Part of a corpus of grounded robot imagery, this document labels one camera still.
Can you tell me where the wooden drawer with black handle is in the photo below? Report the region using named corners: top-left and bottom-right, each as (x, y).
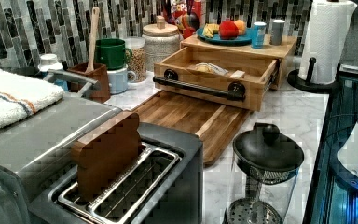
top-left (153, 47), bottom-right (280, 111)

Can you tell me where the wooden cutting board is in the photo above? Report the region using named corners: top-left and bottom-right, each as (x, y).
top-left (132, 91), bottom-right (251, 166)

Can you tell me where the wooden toast slice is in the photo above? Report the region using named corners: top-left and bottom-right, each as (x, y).
top-left (71, 111), bottom-right (145, 202)

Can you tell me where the wooden spoon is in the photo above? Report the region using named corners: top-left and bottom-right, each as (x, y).
top-left (86, 7), bottom-right (100, 73)

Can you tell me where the light blue mug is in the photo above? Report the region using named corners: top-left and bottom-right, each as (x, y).
top-left (107, 65), bottom-right (137, 94)

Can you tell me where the red plush apple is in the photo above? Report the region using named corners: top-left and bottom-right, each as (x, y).
top-left (219, 20), bottom-right (239, 40)

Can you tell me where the white ceramic jar wooden lid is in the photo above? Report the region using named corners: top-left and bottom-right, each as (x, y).
top-left (142, 16), bottom-right (180, 71)

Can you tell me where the yellow plush banana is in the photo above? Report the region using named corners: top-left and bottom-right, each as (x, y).
top-left (202, 23), bottom-right (219, 38)

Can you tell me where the packet inside drawer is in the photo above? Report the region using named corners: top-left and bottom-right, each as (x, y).
top-left (195, 62), bottom-right (228, 76)

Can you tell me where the white paper towel roll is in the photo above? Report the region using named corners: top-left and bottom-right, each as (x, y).
top-left (299, 0), bottom-right (357, 84)

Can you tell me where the red cereal box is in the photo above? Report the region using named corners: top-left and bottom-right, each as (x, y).
top-left (161, 0), bottom-right (205, 39)

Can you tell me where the orange plush fruit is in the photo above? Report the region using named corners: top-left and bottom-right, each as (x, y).
top-left (234, 20), bottom-right (247, 35)

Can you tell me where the white striped towel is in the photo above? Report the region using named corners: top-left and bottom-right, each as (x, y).
top-left (0, 68), bottom-right (64, 129)

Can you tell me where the silver toaster oven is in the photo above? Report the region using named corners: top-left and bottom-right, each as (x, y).
top-left (0, 70), bottom-right (121, 224)

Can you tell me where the grey shaker can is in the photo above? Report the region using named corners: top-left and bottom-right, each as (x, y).
top-left (270, 20), bottom-right (285, 46)

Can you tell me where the silver toaster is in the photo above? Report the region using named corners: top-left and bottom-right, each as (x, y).
top-left (30, 123), bottom-right (203, 224)

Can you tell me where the glass french press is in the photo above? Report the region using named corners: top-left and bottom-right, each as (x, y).
top-left (222, 122), bottom-right (304, 224)

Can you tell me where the white blue bottle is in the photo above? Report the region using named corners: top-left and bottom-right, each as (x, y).
top-left (38, 53), bottom-right (69, 91)

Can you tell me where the blue shaker can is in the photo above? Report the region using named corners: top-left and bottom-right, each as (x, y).
top-left (251, 21), bottom-right (267, 49)

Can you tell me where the clear cereal container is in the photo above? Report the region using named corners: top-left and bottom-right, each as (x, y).
top-left (125, 37), bottom-right (146, 82)

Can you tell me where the brown utensil holder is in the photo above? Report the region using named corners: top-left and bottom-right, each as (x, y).
top-left (67, 61), bottom-right (112, 104)

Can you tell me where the green mug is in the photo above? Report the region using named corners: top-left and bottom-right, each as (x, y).
top-left (95, 38), bottom-right (132, 70)

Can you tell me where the blue plate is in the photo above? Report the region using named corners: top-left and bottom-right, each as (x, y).
top-left (196, 27), bottom-right (254, 47)

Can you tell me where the black paper towel holder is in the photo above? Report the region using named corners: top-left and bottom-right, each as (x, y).
top-left (287, 57), bottom-right (340, 94)

